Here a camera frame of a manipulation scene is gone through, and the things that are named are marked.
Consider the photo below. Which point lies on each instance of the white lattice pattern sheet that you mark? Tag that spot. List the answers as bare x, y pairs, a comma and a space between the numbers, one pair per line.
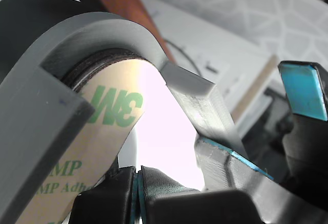
256, 8

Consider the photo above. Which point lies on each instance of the beige wooden stick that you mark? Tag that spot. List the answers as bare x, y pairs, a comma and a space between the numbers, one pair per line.
258, 85

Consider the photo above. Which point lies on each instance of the red-brown wooden strip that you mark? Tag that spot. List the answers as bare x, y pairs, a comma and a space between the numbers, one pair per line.
123, 3

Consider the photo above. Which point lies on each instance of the blue-padded gripper jaw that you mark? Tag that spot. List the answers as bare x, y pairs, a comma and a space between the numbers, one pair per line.
305, 93
217, 167

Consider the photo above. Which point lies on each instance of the white paper box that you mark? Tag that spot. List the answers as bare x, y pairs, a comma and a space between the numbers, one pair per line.
205, 42

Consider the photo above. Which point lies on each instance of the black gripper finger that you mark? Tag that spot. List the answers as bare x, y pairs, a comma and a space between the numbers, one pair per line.
192, 208
107, 201

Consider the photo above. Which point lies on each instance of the tan 3M protective film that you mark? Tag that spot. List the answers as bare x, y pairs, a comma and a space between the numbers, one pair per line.
102, 137

